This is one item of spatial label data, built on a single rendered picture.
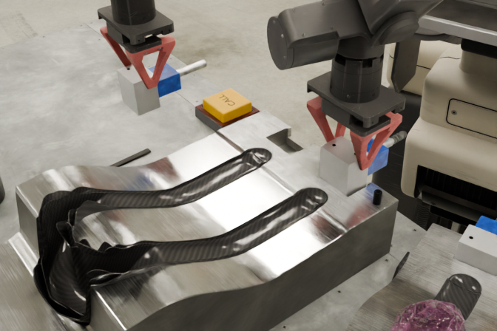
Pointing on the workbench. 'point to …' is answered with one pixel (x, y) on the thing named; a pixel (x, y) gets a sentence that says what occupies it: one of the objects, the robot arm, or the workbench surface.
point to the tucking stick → (131, 158)
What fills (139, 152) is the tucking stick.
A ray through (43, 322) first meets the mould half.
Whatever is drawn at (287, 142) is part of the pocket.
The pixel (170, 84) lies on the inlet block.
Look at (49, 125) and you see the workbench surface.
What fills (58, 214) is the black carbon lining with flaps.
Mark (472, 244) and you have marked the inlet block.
